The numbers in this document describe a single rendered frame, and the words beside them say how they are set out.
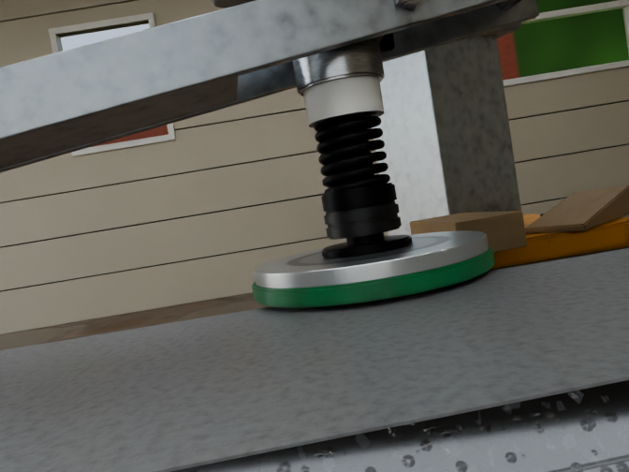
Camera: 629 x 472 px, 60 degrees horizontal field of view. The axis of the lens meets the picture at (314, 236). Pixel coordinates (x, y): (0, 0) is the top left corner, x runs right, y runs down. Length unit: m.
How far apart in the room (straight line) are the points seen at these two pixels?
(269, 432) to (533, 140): 6.79
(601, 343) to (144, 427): 0.20
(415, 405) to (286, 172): 6.19
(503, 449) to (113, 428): 0.16
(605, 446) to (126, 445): 0.17
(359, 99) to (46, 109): 0.25
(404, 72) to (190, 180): 5.55
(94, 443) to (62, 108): 0.27
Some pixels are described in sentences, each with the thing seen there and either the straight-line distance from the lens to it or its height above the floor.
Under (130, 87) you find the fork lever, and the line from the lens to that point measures 0.45.
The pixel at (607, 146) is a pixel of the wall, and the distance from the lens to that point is 7.34.
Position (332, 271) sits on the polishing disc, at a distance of 0.41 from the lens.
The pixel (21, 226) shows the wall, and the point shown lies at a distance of 7.14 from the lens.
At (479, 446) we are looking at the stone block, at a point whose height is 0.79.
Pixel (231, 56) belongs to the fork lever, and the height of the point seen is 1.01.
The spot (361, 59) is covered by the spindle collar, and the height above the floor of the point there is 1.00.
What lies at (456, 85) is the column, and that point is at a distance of 1.06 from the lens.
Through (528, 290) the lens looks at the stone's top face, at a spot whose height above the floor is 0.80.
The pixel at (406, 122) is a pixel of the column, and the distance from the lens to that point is 1.07.
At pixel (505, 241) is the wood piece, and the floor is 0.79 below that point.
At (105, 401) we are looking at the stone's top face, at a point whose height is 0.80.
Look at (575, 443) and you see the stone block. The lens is 0.22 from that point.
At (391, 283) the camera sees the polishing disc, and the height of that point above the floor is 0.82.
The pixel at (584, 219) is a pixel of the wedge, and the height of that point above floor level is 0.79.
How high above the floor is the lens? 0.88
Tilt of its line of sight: 3 degrees down
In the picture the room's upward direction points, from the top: 9 degrees counter-clockwise
